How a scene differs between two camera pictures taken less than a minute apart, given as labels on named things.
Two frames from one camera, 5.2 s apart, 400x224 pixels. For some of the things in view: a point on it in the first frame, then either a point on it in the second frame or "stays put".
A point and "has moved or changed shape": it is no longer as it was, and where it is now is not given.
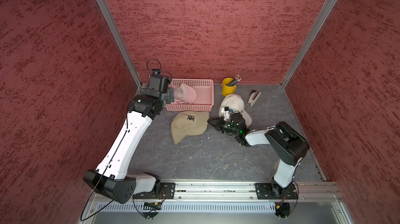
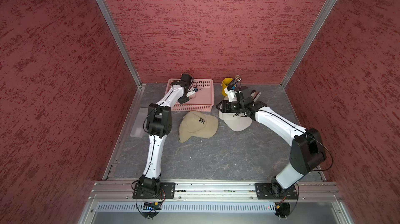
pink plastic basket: [204, 99] stays put
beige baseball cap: [188, 123] has moved or changed shape
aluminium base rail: [246, 191] stays put
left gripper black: [169, 96] to [183, 100]
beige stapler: [253, 97] stays put
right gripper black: [219, 124] to [225, 107]
